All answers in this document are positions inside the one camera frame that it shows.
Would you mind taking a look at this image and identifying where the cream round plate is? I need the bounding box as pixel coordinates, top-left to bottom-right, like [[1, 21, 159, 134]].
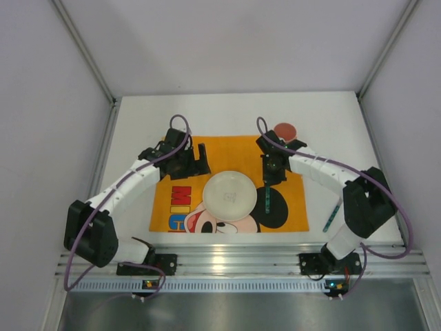
[[202, 171, 257, 222]]

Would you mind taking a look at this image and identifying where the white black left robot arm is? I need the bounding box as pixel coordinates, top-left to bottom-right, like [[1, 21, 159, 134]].
[[63, 128, 210, 268]]

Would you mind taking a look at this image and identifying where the orange Mickey Mouse placemat cloth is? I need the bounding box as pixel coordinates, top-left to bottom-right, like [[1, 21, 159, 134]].
[[150, 136, 309, 234]]

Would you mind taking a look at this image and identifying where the slotted grey cable duct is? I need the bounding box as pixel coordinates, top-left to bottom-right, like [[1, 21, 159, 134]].
[[72, 277, 348, 293]]

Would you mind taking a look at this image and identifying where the teal handled fork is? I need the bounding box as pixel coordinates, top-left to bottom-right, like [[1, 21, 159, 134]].
[[322, 200, 342, 232]]

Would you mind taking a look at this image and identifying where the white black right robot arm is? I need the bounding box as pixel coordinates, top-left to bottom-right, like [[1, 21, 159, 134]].
[[256, 130, 397, 270]]

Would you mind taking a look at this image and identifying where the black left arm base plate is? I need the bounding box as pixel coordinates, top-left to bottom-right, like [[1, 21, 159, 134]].
[[116, 253, 177, 276]]

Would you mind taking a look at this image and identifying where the teal handled spoon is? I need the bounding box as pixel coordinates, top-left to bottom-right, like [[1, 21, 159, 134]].
[[265, 185, 271, 214]]

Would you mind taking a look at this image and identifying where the pink plastic cup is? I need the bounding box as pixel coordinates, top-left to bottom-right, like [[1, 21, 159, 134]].
[[274, 123, 297, 143]]

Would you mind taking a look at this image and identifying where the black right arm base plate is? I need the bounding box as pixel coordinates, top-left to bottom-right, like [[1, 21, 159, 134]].
[[298, 252, 362, 277]]

